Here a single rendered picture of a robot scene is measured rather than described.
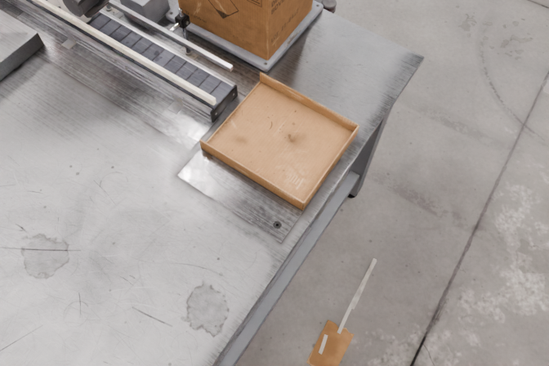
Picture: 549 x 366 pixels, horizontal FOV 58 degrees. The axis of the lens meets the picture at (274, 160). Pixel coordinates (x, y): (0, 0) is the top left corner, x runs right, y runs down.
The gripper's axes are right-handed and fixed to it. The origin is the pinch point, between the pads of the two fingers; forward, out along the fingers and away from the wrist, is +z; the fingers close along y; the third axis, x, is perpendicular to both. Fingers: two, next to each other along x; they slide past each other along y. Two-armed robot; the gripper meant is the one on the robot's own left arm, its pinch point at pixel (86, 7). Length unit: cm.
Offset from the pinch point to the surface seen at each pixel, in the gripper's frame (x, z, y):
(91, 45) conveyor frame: 7.5, 4.1, 4.9
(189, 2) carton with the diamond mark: 16.7, -12.0, -17.8
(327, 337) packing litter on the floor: 133, 13, 17
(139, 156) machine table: 34.9, -13.8, 23.4
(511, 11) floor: 131, 15, -185
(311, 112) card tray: 57, -32, -12
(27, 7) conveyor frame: -12.2, 19.7, 4.6
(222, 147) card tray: 47, -24, 10
